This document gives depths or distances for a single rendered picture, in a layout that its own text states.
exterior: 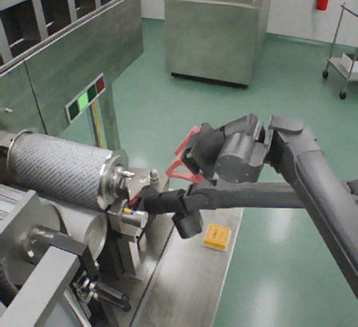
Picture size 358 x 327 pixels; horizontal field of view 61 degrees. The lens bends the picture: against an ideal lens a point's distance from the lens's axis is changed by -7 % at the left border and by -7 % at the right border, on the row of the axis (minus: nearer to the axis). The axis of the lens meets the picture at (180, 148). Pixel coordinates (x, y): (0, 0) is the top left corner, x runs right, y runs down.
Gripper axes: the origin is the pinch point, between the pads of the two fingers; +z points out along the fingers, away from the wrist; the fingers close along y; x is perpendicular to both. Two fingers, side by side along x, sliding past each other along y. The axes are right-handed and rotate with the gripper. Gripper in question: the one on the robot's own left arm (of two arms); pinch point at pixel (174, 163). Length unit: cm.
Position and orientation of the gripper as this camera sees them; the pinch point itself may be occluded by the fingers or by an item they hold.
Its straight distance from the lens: 66.2
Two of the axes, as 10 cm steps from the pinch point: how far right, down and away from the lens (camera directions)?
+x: -6.1, -7.1, -3.5
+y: 3.2, -6.3, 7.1
